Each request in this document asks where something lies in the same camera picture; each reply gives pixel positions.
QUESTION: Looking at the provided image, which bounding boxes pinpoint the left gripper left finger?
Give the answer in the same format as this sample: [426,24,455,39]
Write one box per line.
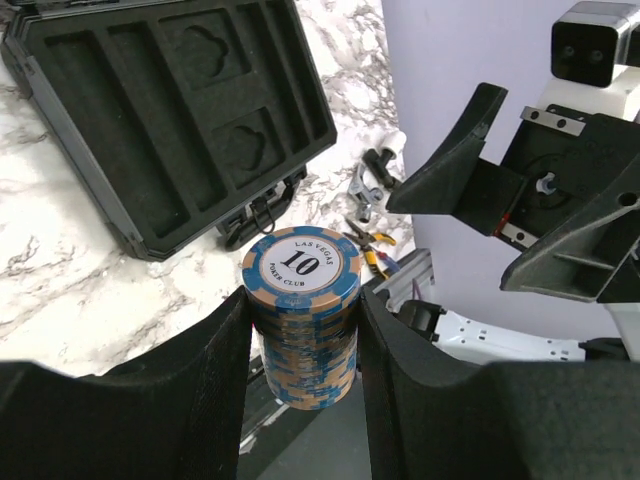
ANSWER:
[1,289,251,480]

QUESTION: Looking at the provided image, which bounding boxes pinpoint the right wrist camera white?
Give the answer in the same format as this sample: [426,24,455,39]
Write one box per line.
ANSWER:
[537,1,639,123]

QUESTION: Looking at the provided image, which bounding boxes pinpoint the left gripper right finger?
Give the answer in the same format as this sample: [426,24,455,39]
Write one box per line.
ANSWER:
[359,289,639,479]

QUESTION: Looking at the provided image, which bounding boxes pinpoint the black poker set case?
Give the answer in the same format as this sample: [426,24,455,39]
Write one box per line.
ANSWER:
[1,1,337,261]

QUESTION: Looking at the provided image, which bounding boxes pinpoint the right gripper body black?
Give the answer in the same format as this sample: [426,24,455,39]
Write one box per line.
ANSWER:
[469,105,639,250]

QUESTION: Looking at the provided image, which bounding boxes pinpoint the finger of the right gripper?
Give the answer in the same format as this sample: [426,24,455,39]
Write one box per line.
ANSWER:
[500,158,639,303]
[386,82,508,215]

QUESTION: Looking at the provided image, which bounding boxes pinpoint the yellow handled pliers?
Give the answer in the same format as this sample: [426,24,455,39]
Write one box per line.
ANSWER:
[344,218,397,280]

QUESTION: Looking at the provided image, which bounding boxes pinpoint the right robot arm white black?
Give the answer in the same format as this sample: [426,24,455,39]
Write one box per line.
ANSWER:
[387,79,639,364]

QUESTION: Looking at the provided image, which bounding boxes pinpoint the dark metal cylinder rod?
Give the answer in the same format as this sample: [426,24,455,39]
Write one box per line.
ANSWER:
[362,149,401,191]

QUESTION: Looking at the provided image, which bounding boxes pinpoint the small red blue screwdriver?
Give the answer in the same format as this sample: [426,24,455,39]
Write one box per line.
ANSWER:
[377,251,401,273]

